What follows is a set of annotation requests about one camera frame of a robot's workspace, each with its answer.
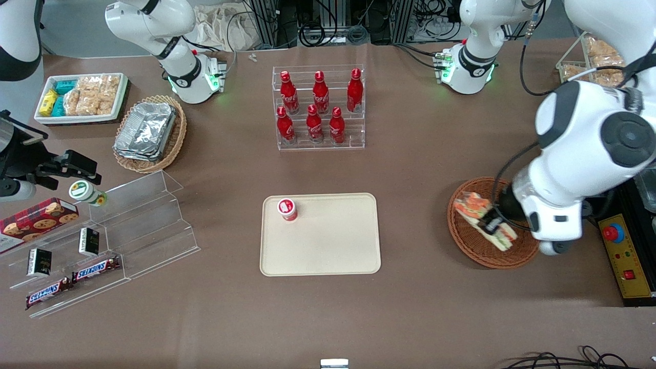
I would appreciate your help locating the beige plastic tray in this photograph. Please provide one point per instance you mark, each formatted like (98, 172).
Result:
(328, 241)

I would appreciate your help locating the small black snack box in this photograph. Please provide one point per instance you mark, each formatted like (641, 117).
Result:
(39, 262)
(89, 242)

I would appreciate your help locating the clear acrylic bottle rack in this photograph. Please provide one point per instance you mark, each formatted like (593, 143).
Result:
(359, 133)

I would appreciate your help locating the clear acrylic tiered shelf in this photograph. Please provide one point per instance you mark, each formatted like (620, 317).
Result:
(148, 225)

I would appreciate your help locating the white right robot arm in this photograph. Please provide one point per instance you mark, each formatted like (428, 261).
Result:
(179, 61)

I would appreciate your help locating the teal snack packet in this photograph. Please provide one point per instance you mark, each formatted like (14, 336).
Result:
(58, 106)
(65, 86)

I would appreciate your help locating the green sunflower yogurt cup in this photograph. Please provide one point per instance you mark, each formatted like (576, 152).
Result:
(82, 190)

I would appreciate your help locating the black equipment box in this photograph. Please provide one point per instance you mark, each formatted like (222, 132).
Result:
(643, 189)

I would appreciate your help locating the red emergency stop button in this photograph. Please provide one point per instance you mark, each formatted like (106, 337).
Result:
(612, 233)

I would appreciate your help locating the yellow snack packet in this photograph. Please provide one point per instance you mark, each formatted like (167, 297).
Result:
(48, 102)

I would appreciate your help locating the clear cracker bag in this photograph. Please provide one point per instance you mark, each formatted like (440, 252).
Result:
(82, 104)
(100, 88)

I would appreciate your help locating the light wicker basket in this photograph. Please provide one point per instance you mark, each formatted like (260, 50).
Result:
(174, 143)

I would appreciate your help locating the brown wicker basket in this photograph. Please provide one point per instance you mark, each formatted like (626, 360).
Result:
(471, 246)

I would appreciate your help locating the white snack bin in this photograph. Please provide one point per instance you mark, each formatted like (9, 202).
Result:
(120, 97)

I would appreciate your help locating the red tartan cookie box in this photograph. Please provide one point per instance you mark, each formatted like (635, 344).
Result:
(36, 220)

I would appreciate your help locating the stacked foil containers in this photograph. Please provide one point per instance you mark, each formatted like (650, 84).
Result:
(146, 130)

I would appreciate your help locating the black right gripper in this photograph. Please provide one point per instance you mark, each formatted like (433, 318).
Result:
(19, 158)

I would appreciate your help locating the red cola bottle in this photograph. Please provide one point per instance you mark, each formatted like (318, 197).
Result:
(285, 127)
(321, 95)
(289, 95)
(336, 127)
(314, 125)
(354, 92)

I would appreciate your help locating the yellow control box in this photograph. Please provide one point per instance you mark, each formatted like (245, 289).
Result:
(628, 266)

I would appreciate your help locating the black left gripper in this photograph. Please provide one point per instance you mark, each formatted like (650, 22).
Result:
(508, 206)

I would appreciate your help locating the Snickers chocolate bar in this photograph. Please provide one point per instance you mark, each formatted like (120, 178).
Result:
(96, 269)
(48, 293)

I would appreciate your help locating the triangle sandwich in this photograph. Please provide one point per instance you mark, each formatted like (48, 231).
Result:
(474, 207)

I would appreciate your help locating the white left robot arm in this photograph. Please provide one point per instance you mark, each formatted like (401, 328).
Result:
(579, 133)

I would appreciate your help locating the white cloth bag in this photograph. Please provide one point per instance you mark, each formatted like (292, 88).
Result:
(220, 25)

